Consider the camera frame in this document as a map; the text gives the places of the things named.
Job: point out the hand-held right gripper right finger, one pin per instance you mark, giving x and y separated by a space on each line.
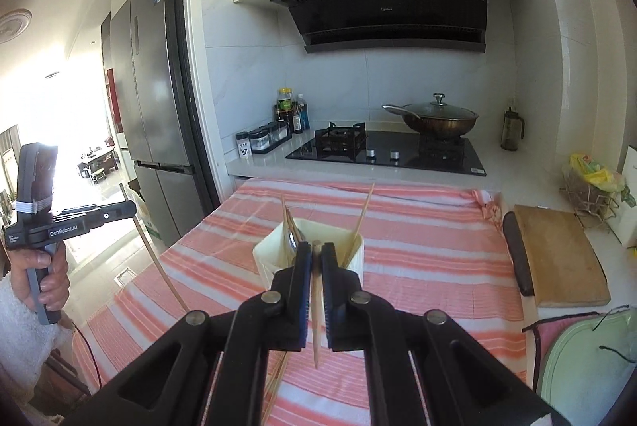
329 301

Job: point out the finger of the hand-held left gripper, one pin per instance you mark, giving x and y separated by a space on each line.
114 211

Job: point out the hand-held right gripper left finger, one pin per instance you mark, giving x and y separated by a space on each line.
301 301

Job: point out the white ribbed utensil container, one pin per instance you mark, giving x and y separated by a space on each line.
266 257

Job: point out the metal spoon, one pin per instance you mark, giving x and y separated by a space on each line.
290 241

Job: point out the white fluffy sleeved forearm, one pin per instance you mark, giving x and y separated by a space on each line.
25 331

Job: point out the person's left hand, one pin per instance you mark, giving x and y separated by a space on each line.
58 281

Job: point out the dark wooden table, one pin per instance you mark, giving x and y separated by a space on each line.
97 162

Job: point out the pink white striped cloth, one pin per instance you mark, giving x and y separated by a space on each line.
423 266

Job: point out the red cabinet panel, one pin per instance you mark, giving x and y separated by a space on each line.
113 102

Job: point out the grey refrigerator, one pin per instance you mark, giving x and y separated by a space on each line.
154 107

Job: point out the black lid spice jar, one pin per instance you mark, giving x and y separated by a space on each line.
243 146

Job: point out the spice jars and bottles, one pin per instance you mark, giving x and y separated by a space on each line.
268 138

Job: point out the black gas stove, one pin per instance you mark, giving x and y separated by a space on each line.
438 162

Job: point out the dark bottle blue label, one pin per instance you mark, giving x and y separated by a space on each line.
300 116

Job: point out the black oblong pad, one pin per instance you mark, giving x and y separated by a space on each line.
517 252

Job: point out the yellow cap sauce bottle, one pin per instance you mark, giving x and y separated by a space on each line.
284 107

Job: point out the glass wok lid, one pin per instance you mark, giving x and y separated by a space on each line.
438 110

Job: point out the pink pad black trim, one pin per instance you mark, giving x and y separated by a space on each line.
552 331

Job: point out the wooden cutting board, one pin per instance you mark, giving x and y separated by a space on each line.
557 257

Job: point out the dark glass oil jug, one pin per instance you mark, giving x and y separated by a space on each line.
510 132

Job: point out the light green tray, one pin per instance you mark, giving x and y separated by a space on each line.
587 366

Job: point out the black range hood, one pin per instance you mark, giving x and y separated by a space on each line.
388 18

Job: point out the yellow plastic bag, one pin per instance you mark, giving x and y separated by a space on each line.
597 177

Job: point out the white knife block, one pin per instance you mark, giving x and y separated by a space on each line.
628 217

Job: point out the black door frame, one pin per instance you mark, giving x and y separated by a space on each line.
196 107

